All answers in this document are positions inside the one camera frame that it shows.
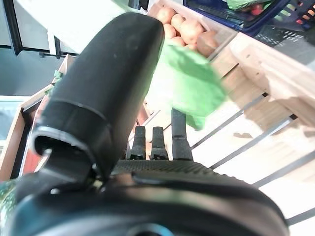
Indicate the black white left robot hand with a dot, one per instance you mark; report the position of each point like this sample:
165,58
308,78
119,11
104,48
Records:
98,98

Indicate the green white napa cabbage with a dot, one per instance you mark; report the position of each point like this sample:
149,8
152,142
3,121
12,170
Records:
241,3
194,83

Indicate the blue plastic shopping basket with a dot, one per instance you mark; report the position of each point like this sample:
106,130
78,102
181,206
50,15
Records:
268,24

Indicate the green broccoli with leaves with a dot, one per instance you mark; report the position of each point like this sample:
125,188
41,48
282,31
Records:
58,76

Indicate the wooden carrot crate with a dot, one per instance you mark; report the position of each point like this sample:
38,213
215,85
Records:
12,137

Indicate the white glass door cabinet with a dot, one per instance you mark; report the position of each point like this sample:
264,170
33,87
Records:
32,24

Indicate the tan potato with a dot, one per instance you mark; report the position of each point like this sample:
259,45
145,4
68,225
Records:
192,30

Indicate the wooden potato crate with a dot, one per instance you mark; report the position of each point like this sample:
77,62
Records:
221,61

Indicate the green striped pumpkin with stem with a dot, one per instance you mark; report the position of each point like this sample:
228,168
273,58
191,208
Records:
6,204

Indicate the wooden cabbage crate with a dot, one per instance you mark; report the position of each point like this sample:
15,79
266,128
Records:
270,73

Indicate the red apple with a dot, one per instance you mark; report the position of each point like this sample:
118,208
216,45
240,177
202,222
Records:
256,9

